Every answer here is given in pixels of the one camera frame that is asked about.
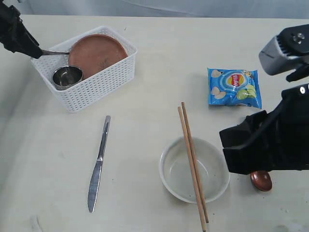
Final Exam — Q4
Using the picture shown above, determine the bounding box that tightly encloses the white ceramic bowl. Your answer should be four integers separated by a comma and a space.
159, 137, 230, 204

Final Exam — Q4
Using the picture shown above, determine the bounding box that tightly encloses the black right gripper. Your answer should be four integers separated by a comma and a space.
219, 84, 309, 174

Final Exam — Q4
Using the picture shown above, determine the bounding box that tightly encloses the silver table knife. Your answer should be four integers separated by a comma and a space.
87, 116, 111, 213

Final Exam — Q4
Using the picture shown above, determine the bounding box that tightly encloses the brown round plate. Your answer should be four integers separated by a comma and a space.
68, 34, 127, 80

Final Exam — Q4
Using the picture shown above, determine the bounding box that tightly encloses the stainless steel cup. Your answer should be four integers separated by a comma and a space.
52, 66, 83, 91

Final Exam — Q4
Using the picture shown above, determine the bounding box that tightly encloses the white perforated plastic basket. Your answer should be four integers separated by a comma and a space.
31, 26, 137, 113

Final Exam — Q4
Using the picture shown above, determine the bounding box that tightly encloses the blue chips bag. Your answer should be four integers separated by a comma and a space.
208, 68, 262, 109

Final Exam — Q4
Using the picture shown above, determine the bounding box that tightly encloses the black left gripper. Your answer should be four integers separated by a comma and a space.
0, 3, 42, 58

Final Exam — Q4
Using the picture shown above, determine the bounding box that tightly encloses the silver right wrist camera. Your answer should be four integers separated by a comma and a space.
259, 24, 309, 82

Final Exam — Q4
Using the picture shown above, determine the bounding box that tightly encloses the dark red wooden spoon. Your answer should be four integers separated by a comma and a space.
250, 171, 272, 191

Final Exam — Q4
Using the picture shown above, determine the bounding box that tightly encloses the light wooden chopstick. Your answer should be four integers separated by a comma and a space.
178, 106, 206, 232

